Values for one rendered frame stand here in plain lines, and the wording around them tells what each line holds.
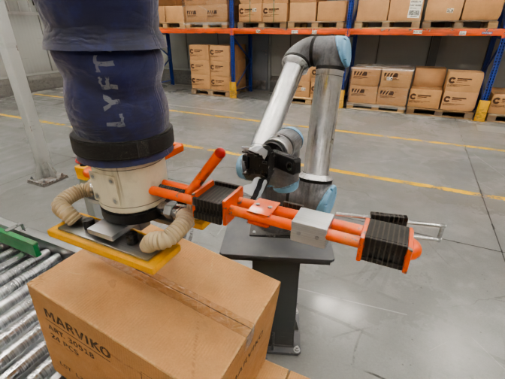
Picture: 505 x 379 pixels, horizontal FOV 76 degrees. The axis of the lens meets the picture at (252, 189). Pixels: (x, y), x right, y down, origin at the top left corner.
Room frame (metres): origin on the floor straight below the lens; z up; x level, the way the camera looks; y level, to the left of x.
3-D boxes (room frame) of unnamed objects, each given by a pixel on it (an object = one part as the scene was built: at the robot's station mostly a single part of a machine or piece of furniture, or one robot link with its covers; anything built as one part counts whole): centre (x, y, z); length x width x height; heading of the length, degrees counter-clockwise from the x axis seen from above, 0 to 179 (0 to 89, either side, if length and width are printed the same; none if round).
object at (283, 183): (1.05, -0.11, 1.18); 0.12 x 0.09 x 0.12; 60
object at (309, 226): (0.54, -0.12, 1.28); 0.07 x 0.07 x 0.04; 65
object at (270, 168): (0.89, -0.03, 1.29); 0.12 x 0.09 x 0.08; 155
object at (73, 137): (0.74, 0.30, 1.41); 0.23 x 0.23 x 0.04
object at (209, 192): (0.63, 0.08, 1.29); 0.10 x 0.08 x 0.06; 155
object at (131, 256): (0.65, 0.34, 1.19); 0.34 x 0.10 x 0.05; 65
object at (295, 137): (1.04, -0.11, 1.29); 0.12 x 0.09 x 0.10; 155
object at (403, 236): (0.48, -0.24, 1.29); 0.08 x 0.07 x 0.05; 65
